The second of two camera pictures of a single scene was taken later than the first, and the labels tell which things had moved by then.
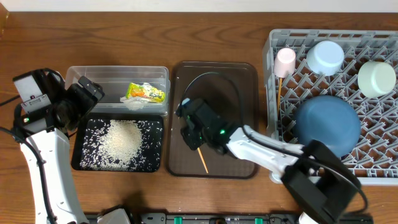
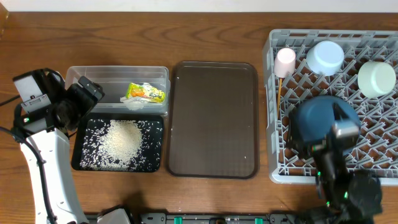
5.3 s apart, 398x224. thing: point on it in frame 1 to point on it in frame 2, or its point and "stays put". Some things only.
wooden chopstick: [280, 87] stays put
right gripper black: [189, 133] to [292, 139]
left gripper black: [88, 102] stays put
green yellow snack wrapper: [145, 91] stays put
